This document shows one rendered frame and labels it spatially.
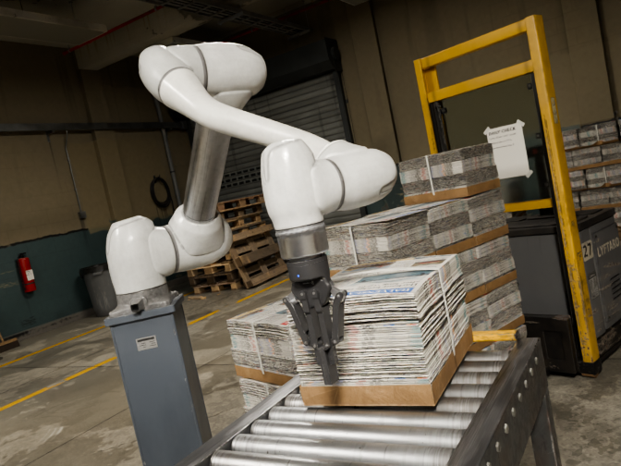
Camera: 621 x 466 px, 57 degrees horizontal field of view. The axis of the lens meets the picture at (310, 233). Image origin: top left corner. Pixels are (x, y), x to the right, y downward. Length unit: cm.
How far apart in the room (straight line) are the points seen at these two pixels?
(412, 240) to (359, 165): 134
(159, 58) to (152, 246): 60
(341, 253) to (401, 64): 696
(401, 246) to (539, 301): 133
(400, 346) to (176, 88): 73
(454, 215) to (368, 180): 157
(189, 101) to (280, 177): 37
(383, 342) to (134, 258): 88
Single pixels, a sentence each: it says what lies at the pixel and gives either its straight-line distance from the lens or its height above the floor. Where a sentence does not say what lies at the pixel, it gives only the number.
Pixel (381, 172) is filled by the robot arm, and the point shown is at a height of 126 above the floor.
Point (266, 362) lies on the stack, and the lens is 206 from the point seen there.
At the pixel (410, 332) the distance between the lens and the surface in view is 111.
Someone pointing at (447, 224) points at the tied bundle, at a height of 97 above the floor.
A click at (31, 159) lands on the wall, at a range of 932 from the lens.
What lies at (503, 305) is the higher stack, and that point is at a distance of 290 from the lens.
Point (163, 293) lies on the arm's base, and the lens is 178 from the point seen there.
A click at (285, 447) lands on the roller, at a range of 113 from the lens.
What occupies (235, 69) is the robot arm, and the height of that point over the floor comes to 157.
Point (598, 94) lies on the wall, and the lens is 849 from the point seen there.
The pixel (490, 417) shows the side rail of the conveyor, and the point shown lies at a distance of 109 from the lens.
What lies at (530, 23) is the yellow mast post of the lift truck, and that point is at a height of 181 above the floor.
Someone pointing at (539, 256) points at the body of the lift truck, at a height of 62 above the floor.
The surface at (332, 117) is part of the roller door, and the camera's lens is 961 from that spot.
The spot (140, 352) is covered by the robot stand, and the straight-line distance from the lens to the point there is 178.
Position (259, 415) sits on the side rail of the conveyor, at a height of 80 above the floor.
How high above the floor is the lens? 126
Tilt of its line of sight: 5 degrees down
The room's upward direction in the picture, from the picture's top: 12 degrees counter-clockwise
